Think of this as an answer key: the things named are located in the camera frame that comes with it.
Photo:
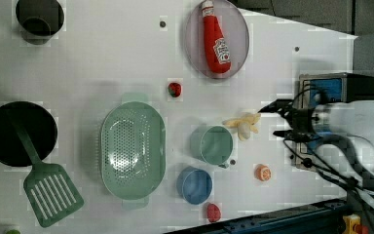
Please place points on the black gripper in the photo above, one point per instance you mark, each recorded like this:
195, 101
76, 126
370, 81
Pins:
300, 120

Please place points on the plush peeled banana toy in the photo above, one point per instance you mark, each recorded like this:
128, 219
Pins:
245, 125

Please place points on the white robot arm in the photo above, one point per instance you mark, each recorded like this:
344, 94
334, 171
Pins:
346, 125

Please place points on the plush orange slice toy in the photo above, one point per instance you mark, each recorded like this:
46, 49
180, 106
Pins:
263, 173

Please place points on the green metal cup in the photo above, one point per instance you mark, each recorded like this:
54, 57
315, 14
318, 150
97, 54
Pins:
212, 145

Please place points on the plush red ketchup bottle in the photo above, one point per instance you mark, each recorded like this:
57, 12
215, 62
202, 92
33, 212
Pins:
216, 49

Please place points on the grey round plate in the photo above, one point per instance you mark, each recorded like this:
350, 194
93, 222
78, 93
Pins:
234, 29

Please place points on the plush strawberry toy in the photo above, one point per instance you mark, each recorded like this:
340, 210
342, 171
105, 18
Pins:
174, 89

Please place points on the red plush fruit toy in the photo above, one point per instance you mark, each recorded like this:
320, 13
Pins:
213, 213

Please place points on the green perforated colander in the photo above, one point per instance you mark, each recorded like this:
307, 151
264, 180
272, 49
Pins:
133, 150

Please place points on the green slotted spatula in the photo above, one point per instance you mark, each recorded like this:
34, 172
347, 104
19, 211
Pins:
49, 189

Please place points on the black round pan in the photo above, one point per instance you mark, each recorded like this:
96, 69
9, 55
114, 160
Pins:
40, 125

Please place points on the black cylindrical cup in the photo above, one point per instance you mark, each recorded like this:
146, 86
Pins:
39, 20

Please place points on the green small object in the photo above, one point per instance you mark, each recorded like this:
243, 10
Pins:
12, 231

